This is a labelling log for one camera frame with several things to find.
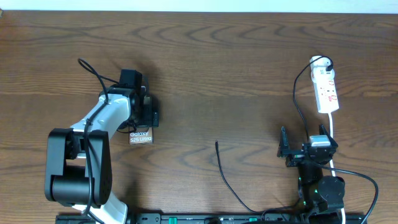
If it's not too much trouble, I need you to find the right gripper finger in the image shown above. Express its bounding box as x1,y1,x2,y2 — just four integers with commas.
277,126,289,157
318,124,338,149

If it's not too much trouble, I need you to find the Galaxy S25 Ultra smartphone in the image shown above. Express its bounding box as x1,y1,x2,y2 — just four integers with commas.
129,128,154,145

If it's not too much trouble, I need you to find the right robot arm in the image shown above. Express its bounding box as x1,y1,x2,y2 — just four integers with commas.
277,124,345,223

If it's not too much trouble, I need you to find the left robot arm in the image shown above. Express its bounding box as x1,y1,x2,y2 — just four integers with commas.
44,69,159,223

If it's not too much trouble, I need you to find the white power strip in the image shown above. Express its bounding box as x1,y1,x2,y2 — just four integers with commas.
310,55,339,114

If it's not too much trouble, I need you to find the white power strip cord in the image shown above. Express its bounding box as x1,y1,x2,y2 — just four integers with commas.
328,112,346,224

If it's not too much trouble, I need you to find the black charger cable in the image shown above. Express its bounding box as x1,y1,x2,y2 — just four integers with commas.
215,55,335,220

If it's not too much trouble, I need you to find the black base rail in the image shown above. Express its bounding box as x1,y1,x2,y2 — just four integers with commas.
55,213,364,224

